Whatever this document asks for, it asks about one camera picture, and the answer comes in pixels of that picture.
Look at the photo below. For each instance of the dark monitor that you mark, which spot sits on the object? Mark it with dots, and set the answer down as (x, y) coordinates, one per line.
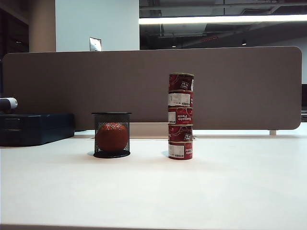
(304, 95)

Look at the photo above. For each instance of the brown desk partition panel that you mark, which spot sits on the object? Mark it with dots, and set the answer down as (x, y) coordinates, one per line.
(96, 83)

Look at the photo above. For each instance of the long ceiling light strip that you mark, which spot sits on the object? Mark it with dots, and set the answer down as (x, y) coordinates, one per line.
(216, 19)

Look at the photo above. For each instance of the black mesh pen holder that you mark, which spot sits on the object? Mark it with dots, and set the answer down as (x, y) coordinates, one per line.
(111, 114)

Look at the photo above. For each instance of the white and dark cylinder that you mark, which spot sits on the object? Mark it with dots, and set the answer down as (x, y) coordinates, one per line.
(8, 103)

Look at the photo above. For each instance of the red tomato paste can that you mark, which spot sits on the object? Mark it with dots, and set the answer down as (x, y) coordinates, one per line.
(177, 133)
(180, 150)
(183, 116)
(180, 98)
(178, 82)

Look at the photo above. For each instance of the dark blue plastic case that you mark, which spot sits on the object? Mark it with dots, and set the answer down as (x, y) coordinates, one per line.
(36, 129)

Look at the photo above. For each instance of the small silver framed sign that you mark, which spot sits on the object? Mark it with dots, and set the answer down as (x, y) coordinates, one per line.
(95, 44)

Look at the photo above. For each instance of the white partition foot bracket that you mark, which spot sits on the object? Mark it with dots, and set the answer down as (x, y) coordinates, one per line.
(273, 132)

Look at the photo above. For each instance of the orange fruit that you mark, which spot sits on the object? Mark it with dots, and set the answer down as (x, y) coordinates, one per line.
(111, 137)

